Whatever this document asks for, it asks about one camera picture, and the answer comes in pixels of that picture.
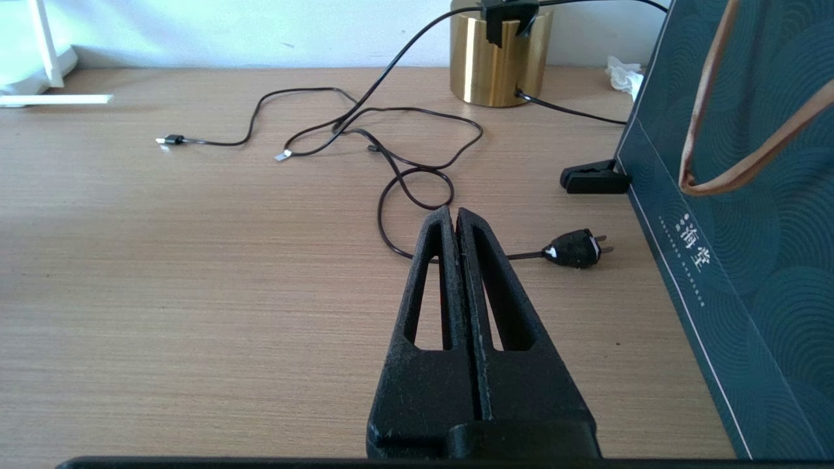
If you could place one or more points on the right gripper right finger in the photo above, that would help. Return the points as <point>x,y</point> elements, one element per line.
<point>534,391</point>

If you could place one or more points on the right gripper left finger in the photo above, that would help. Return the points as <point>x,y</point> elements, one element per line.
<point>423,397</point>

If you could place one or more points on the black power adapter plug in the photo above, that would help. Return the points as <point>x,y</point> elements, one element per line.
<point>573,249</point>

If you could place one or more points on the black plastic clip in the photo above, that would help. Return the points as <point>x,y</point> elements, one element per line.
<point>593,179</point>

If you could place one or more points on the dark green paper bag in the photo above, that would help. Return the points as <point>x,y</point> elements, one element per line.
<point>769,273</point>

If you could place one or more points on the gold metal cylinder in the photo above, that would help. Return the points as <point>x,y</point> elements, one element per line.
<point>495,71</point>

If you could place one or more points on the crumpled white tissue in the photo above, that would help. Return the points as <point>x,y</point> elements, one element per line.
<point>624,75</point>

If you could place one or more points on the black clip on cylinder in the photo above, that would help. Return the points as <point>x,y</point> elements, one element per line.
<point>505,19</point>

